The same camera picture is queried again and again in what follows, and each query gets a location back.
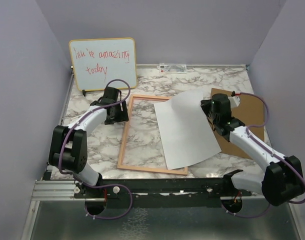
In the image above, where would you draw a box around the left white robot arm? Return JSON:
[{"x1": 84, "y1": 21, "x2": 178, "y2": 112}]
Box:
[{"x1": 48, "y1": 86, "x2": 129, "y2": 198}]

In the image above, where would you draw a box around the white photo paper sheet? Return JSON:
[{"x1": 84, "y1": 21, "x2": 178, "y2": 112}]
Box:
[{"x1": 154, "y1": 89, "x2": 222, "y2": 170}]

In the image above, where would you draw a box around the aluminium front rail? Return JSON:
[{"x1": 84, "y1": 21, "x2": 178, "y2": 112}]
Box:
[{"x1": 32, "y1": 177, "x2": 264, "y2": 200}]

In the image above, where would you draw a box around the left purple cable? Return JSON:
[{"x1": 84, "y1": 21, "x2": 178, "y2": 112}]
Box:
[{"x1": 57, "y1": 79, "x2": 134, "y2": 221}]

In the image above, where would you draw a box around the small whiteboard with red writing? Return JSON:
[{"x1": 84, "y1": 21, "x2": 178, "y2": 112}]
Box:
[{"x1": 68, "y1": 37, "x2": 138, "y2": 92}]

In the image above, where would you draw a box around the brown cardboard backing board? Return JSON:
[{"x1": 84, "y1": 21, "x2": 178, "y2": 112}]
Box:
[{"x1": 214, "y1": 94, "x2": 265, "y2": 160}]

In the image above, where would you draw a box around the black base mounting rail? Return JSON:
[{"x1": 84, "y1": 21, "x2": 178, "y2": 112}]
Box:
[{"x1": 74, "y1": 177, "x2": 251, "y2": 209}]

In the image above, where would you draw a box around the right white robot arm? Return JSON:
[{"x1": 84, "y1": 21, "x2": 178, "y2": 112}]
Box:
[{"x1": 200, "y1": 92, "x2": 305, "y2": 207}]

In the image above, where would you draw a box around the pink wooden photo frame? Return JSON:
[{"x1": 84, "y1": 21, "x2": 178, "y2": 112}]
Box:
[{"x1": 117, "y1": 94, "x2": 188, "y2": 176}]

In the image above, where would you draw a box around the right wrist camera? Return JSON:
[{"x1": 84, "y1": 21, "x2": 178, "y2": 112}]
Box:
[{"x1": 228, "y1": 91, "x2": 241, "y2": 109}]

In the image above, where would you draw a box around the white label strip at wall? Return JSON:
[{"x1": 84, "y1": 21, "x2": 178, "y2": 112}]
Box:
[{"x1": 157, "y1": 64, "x2": 187, "y2": 74}]

